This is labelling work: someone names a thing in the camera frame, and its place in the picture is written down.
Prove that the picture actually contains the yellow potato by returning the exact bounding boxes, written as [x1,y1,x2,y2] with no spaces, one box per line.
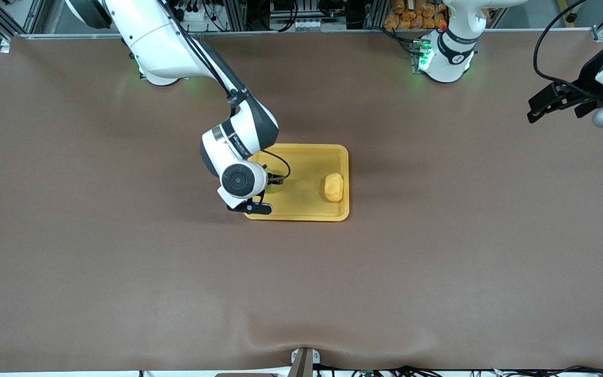
[325,173,344,203]

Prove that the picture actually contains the yellow plastic tray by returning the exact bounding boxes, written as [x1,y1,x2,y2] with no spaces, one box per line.
[243,143,350,222]

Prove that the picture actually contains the brown table cover mat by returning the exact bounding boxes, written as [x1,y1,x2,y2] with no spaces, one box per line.
[0,29,603,373]

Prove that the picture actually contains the grey terminal block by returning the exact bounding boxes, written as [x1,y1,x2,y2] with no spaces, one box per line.
[294,18,336,32]

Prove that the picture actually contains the bag of orange buns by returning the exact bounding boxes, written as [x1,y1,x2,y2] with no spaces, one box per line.
[384,0,449,30]

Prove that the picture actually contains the white power strip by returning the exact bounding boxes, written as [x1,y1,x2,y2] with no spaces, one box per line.
[176,0,207,33]

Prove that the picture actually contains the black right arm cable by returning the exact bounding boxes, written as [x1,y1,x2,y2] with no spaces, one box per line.
[158,0,292,184]

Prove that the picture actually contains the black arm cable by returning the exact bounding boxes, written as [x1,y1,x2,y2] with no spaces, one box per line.
[158,0,292,184]
[533,0,595,94]

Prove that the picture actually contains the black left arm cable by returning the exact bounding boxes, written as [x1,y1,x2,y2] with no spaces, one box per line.
[533,0,595,94]

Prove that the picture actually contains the aluminium edge rail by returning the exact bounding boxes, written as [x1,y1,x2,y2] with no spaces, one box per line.
[0,29,603,40]

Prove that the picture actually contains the aluminium frame post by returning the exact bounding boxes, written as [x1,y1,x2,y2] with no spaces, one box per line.
[227,0,247,32]
[367,0,386,29]

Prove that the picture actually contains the black cable bundle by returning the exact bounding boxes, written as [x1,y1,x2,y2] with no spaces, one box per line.
[317,365,603,377]

